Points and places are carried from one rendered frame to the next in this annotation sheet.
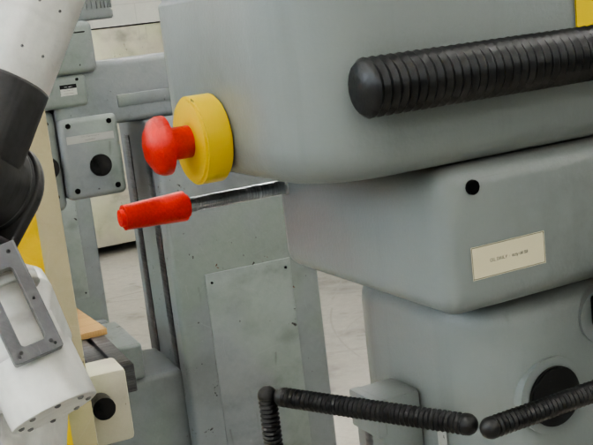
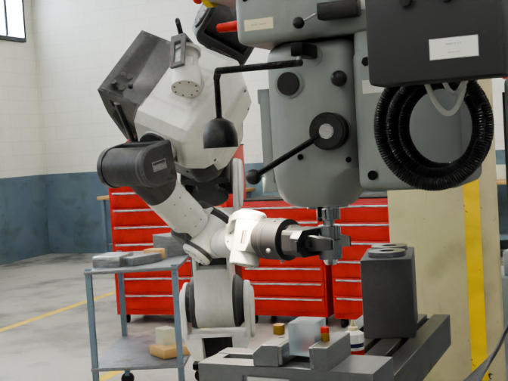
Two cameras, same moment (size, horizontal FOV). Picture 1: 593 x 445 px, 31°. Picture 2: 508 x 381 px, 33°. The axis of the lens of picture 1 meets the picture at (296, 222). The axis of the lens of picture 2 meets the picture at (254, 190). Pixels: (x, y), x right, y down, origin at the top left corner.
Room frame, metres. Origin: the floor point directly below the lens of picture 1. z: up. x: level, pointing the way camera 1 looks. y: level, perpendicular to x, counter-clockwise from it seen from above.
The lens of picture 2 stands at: (-0.40, -1.37, 1.44)
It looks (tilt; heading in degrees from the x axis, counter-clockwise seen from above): 3 degrees down; 50
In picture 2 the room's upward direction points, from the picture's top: 4 degrees counter-clockwise
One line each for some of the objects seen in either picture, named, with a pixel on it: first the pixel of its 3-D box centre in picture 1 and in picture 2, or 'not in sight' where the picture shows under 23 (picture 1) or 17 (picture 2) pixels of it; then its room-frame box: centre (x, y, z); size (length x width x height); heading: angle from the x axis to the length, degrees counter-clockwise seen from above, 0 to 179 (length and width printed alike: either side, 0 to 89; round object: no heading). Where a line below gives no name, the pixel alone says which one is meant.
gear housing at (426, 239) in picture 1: (529, 185); (336, 16); (0.84, -0.19, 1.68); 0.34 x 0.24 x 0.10; 116
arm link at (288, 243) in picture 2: not in sight; (295, 241); (0.82, -0.06, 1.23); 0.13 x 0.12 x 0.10; 5
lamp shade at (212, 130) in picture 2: not in sight; (220, 132); (0.71, 0.03, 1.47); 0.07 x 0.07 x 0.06
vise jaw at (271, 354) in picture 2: not in sight; (280, 347); (0.66, -0.17, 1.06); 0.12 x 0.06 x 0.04; 24
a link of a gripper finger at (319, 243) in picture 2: not in sight; (319, 243); (0.79, -0.15, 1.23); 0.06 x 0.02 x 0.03; 95
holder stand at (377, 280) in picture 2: not in sight; (389, 288); (1.21, 0.03, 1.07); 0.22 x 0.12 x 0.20; 37
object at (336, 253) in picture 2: not in sight; (329, 244); (0.83, -0.15, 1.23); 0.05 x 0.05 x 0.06
